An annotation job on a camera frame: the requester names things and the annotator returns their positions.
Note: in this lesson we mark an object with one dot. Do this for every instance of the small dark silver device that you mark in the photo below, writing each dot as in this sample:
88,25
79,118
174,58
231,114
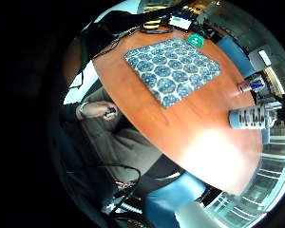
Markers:
110,112

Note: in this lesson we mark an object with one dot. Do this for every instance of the silver wristwatch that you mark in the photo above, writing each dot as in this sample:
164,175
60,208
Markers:
82,108

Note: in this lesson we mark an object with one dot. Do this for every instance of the the person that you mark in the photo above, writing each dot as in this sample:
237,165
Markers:
126,148

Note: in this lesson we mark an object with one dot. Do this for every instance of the blue patterned table mat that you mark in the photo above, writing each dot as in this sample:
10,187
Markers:
171,70

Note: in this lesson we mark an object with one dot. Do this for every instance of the green round lid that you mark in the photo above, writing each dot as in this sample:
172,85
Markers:
195,40

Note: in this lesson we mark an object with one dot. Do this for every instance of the device with lit screen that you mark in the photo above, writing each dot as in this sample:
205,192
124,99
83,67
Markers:
180,22

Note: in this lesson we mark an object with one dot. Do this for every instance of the white rounded object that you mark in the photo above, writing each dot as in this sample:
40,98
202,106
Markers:
193,216

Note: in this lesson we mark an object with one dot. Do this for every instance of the patterned grey bottle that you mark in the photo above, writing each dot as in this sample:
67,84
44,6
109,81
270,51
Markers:
252,117

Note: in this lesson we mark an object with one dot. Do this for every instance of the grey cabinet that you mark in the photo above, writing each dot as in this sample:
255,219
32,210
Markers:
263,57

